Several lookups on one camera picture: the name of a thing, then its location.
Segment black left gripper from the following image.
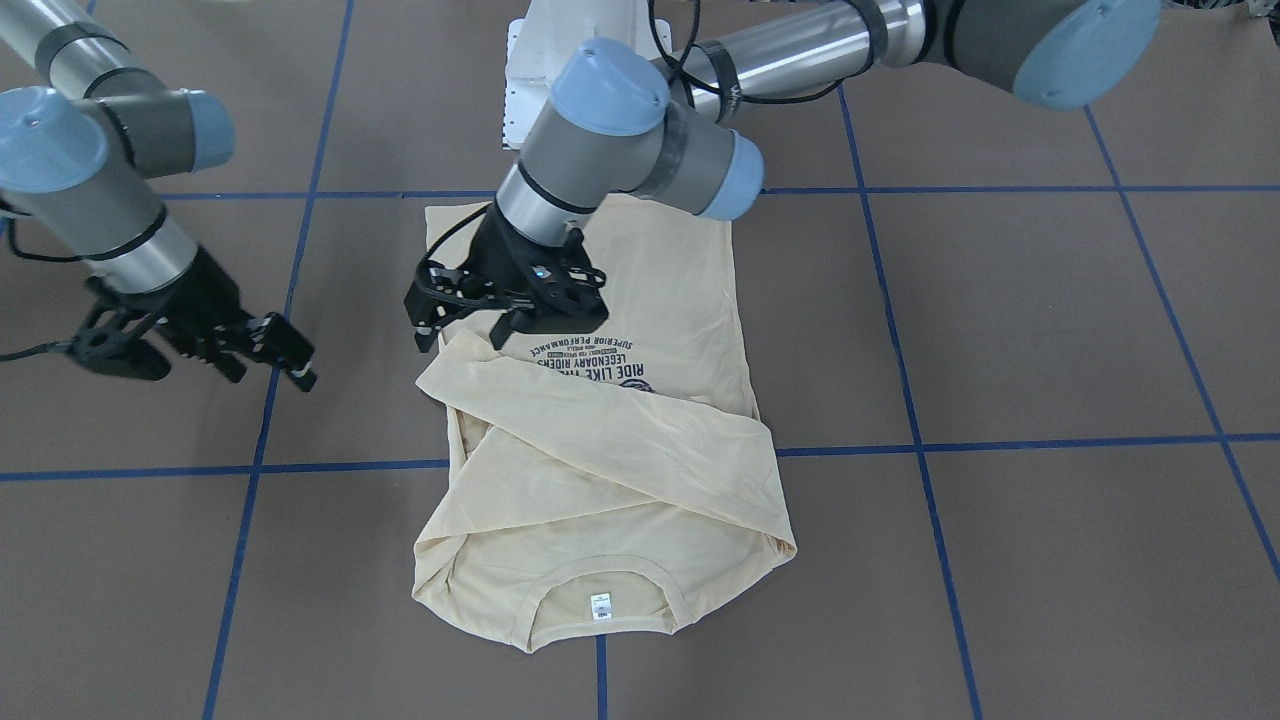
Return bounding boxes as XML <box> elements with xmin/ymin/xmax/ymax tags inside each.
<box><xmin>468</xmin><ymin>205</ymin><xmax>609</xmax><ymax>351</ymax></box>

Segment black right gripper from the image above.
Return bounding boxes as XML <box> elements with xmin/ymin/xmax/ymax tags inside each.
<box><xmin>150</xmin><ymin>249</ymin><xmax>317</xmax><ymax>393</ymax></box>

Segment pale yellow long-sleeve shirt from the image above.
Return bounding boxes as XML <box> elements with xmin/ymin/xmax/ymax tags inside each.
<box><xmin>411</xmin><ymin>193</ymin><xmax>797</xmax><ymax>653</ymax></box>

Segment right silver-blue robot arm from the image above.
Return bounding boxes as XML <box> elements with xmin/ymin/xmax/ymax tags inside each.
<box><xmin>1</xmin><ymin>1</ymin><xmax>316</xmax><ymax>392</ymax></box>

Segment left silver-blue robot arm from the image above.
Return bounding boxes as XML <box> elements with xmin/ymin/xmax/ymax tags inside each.
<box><xmin>404</xmin><ymin>1</ymin><xmax>1162</xmax><ymax>351</ymax></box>

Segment brown gridded table mat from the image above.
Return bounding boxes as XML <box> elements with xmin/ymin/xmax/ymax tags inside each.
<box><xmin>3</xmin><ymin>1</ymin><xmax>1277</xmax><ymax>719</ymax></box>

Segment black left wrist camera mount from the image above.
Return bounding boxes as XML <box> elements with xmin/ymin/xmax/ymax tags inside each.
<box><xmin>404</xmin><ymin>258</ymin><xmax>488</xmax><ymax>354</ymax></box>

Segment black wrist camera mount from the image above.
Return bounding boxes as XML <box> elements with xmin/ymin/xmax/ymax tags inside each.
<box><xmin>67</xmin><ymin>299</ymin><xmax>172</xmax><ymax>382</ymax></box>
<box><xmin>404</xmin><ymin>258</ymin><xmax>488</xmax><ymax>354</ymax></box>

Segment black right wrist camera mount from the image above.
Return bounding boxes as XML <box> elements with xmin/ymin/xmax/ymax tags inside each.
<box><xmin>67</xmin><ymin>299</ymin><xmax>172</xmax><ymax>382</ymax></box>

